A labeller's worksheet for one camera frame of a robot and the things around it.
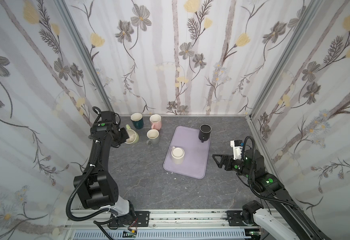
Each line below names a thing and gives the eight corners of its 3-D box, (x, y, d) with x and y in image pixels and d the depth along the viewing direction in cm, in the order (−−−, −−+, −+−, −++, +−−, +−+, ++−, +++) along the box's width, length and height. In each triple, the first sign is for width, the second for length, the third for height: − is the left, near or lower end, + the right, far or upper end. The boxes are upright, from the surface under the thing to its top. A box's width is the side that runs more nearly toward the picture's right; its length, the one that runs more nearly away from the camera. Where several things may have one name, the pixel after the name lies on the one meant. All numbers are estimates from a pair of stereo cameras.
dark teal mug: (130, 125, 114) (127, 117, 107) (139, 119, 118) (136, 110, 111) (139, 131, 110) (137, 123, 103) (147, 125, 114) (145, 116, 107)
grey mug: (147, 147, 103) (144, 140, 96) (149, 136, 109) (147, 128, 102) (159, 148, 103) (157, 140, 96) (160, 136, 109) (159, 128, 102)
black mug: (199, 143, 105) (201, 135, 97) (198, 132, 112) (199, 123, 104) (210, 143, 105) (213, 135, 97) (208, 132, 112) (210, 123, 104)
